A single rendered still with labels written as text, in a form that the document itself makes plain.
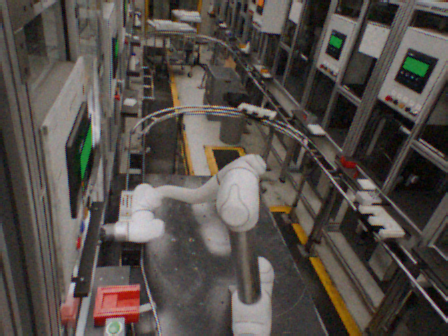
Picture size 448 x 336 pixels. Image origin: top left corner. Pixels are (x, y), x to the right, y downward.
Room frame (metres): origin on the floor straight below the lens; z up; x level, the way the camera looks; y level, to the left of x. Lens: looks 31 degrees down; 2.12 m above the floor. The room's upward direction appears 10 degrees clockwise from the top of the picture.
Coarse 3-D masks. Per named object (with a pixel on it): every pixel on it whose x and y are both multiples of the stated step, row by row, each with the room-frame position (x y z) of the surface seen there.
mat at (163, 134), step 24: (144, 48) 8.11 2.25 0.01; (144, 72) 6.43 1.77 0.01; (168, 72) 6.71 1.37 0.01; (144, 96) 5.25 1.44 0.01; (168, 96) 5.45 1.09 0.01; (168, 120) 4.53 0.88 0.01; (168, 144) 3.82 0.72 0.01; (144, 168) 3.18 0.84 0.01; (168, 168) 3.27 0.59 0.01; (192, 168) 3.38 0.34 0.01
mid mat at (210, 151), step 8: (208, 152) 3.81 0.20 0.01; (216, 152) 3.84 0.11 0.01; (224, 152) 3.88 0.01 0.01; (232, 152) 3.92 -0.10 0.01; (240, 152) 3.96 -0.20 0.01; (208, 160) 3.62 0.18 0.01; (216, 160) 3.64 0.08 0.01; (224, 160) 3.68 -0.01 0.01; (232, 160) 3.71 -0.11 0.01; (216, 168) 3.46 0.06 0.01
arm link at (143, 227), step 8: (136, 216) 1.18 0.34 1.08; (144, 216) 1.19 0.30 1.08; (152, 216) 1.21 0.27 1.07; (136, 224) 1.14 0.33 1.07; (144, 224) 1.15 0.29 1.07; (152, 224) 1.16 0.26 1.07; (160, 224) 1.17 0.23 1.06; (136, 232) 1.12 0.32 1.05; (144, 232) 1.12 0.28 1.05; (152, 232) 1.13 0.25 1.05; (160, 232) 1.15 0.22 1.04; (136, 240) 1.11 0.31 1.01; (144, 240) 1.12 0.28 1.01; (152, 240) 1.13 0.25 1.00
